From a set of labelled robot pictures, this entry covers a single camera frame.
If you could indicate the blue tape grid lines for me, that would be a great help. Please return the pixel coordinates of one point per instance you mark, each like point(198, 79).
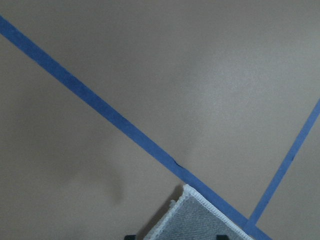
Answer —
point(248, 225)

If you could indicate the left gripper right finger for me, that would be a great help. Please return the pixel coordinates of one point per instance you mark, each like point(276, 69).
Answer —
point(222, 237)

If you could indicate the pink and grey towel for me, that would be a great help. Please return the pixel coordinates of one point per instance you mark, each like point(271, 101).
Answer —
point(192, 217)

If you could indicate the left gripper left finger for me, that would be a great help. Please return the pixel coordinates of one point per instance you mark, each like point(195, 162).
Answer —
point(130, 237)

